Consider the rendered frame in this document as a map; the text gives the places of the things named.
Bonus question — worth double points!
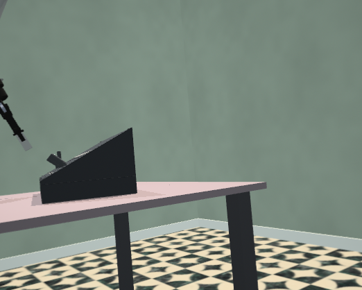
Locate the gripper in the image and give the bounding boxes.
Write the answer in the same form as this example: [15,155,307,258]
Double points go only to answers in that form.
[0,88,32,151]

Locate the dark grey switch console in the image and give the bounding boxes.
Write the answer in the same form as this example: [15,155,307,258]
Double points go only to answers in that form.
[40,128,137,204]

